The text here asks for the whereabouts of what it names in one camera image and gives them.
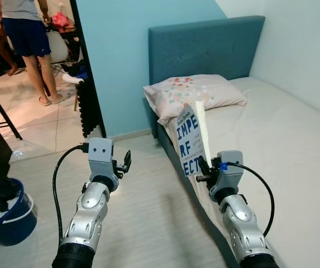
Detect white book blue lettering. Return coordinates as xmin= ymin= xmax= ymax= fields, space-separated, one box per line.
xmin=175 ymin=100 xmax=212 ymax=178

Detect black foam puzzle mat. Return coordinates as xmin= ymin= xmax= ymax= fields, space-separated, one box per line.
xmin=76 ymin=78 xmax=107 ymax=139

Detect cream sheeted mattress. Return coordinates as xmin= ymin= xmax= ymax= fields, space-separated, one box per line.
xmin=159 ymin=76 xmax=320 ymax=268

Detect blue plastic bucket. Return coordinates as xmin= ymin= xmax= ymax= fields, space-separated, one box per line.
xmin=0 ymin=178 xmax=37 ymax=247

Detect teal padded headboard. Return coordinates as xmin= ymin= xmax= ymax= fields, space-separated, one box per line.
xmin=149 ymin=15 xmax=265 ymax=93

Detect white chair metal legs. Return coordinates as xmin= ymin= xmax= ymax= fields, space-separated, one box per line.
xmin=45 ymin=31 xmax=71 ymax=65

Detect red cloth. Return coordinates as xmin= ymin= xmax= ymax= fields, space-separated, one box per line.
xmin=51 ymin=10 xmax=71 ymax=31

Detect person in grey shirt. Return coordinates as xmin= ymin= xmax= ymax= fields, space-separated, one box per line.
xmin=0 ymin=0 xmax=71 ymax=107

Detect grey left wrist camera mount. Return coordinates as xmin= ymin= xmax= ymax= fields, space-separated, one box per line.
xmin=87 ymin=138 xmax=116 ymax=179

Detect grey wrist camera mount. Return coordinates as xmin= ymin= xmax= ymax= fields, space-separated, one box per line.
xmin=207 ymin=151 xmax=244 ymax=203
xmin=87 ymin=138 xmax=116 ymax=179

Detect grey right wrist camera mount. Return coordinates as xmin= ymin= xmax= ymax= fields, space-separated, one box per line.
xmin=207 ymin=151 xmax=244 ymax=203

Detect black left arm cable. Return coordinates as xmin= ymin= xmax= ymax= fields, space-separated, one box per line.
xmin=52 ymin=142 xmax=89 ymax=246

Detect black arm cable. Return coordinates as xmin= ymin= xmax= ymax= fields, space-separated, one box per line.
xmin=52 ymin=142 xmax=89 ymax=246
xmin=220 ymin=162 xmax=276 ymax=238

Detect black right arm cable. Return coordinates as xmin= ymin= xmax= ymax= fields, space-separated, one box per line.
xmin=220 ymin=162 xmax=276 ymax=238

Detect black door frame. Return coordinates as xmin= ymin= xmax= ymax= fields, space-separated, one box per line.
xmin=69 ymin=0 xmax=107 ymax=140

